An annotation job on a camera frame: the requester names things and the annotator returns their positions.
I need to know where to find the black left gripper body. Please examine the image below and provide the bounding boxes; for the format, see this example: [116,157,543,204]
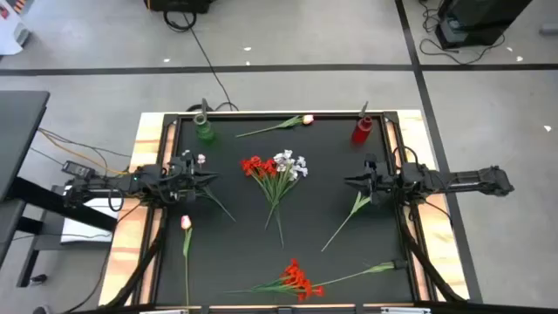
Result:
[167,153,206,192]

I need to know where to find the orange cable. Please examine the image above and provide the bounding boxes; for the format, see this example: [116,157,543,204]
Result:
[37,126,132,176]

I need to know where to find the red glass vase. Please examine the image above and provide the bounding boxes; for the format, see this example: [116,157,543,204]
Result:
[350,115,375,147]

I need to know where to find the pink tulip with green stem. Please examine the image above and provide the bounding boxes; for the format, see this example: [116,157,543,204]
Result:
[180,215,194,306]
[235,113,315,139]

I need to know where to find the black floor cable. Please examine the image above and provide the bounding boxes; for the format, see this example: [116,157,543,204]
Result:
[163,9,240,113]

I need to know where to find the black case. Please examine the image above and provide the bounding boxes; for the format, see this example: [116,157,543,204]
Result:
[143,0,215,14]

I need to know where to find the black equipment cabinet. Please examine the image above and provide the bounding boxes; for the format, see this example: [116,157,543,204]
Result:
[434,0,534,51]

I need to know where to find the white artificial flower bunch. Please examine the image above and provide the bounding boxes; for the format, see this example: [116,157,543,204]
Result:
[263,149,310,249]

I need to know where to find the black power brick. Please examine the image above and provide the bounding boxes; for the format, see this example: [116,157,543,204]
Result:
[62,160,96,181]

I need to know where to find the red artificial flower bunch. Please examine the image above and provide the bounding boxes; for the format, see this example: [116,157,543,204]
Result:
[226,257,326,303]
[240,155,289,231]

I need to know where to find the black metal table frame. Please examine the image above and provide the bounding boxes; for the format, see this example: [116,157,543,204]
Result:
[102,109,472,309]

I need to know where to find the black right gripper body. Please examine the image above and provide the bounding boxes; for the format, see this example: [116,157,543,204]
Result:
[364,153,398,193]

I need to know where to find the thin white blossom spray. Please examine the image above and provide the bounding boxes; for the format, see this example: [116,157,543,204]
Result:
[180,149,237,222]

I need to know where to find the black desk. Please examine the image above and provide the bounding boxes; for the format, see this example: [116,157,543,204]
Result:
[0,90,119,289]

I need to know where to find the dark tulip with green stem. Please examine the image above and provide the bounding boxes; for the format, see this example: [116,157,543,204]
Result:
[312,259,409,289]
[321,191,372,253]

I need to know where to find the white machine housing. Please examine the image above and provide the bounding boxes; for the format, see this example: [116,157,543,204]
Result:
[0,0,32,57]

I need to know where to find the green glass vase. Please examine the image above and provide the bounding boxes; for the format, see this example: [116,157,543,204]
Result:
[194,112,217,143]

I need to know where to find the white flat box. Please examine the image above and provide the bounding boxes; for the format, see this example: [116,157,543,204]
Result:
[59,195,124,244]

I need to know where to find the tangled black cables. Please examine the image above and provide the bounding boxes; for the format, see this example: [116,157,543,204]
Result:
[418,0,507,66]

